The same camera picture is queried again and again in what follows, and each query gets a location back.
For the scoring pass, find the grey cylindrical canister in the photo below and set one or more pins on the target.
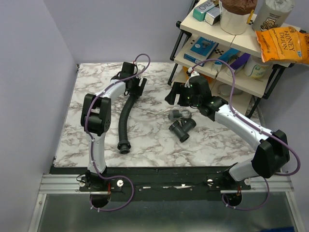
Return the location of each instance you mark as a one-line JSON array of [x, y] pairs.
[[272, 14]]

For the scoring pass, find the purple white carton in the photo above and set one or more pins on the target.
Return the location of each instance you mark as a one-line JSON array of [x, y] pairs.
[[238, 64]]

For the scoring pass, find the teal green box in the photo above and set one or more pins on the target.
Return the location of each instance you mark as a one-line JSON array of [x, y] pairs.
[[199, 12]]

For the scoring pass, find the aluminium frame rail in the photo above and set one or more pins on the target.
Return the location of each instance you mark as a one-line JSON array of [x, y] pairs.
[[67, 184]]

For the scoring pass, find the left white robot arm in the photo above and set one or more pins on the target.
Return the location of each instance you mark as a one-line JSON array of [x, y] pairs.
[[96, 119]]

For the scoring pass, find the silver small box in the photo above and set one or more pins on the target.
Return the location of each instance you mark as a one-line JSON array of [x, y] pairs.
[[212, 16]]

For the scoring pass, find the grey T pipe fitting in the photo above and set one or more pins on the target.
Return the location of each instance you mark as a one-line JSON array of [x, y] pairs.
[[181, 128]]

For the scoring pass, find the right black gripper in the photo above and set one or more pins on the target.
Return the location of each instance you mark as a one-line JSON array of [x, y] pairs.
[[179, 88]]

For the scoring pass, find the clear plastic pipe fitting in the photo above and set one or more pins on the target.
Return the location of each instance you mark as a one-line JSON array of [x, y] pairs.
[[179, 114]]

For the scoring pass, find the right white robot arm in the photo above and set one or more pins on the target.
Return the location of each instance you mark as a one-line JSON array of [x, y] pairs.
[[271, 152]]

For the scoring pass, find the blue product box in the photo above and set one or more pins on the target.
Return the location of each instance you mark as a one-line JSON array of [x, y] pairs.
[[201, 49]]

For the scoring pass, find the blue white carton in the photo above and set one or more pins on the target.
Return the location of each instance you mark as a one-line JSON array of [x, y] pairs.
[[226, 57]]

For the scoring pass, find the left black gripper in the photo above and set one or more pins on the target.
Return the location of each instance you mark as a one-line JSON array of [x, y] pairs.
[[138, 90]]

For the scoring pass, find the white round container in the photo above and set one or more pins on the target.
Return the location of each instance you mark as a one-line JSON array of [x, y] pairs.
[[255, 67]]

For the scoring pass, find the orange snack bag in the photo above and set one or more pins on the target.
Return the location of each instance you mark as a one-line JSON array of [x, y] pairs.
[[187, 74]]

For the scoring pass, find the white tub brown lid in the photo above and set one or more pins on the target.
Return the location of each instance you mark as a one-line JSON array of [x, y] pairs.
[[234, 15]]

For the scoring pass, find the orange honey dijon chip bag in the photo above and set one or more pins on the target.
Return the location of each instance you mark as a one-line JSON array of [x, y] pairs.
[[284, 44]]

